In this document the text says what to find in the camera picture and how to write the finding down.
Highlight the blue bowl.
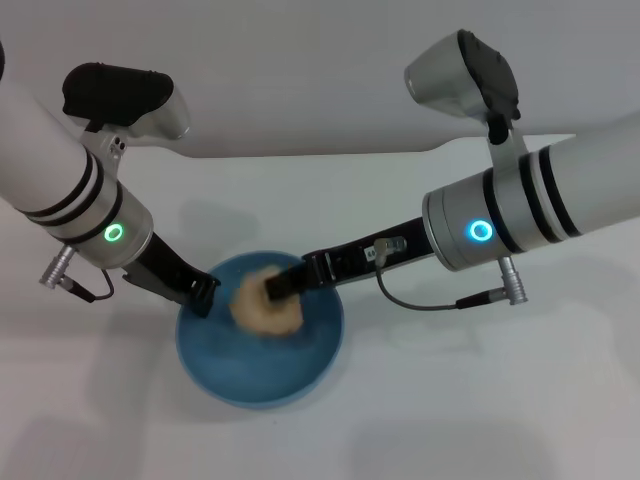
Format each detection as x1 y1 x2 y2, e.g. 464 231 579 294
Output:
175 249 347 411

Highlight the left gripper cable with plugs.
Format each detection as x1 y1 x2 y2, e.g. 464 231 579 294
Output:
38 243 120 303

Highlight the right gripper cable with plugs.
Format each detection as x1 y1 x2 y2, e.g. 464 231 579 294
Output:
372 236 532 311

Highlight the tan egg yolk pastry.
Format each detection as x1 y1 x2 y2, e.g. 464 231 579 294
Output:
228 266 306 340

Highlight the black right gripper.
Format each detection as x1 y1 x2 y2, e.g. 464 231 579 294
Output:
263 217 436 305

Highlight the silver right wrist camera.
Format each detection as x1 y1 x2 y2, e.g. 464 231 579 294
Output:
403 28 525 147

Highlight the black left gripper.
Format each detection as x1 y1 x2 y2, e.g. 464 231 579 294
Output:
120 232 223 320

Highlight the gripper cable with plugs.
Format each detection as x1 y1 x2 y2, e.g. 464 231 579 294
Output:
38 243 120 303
372 236 532 311

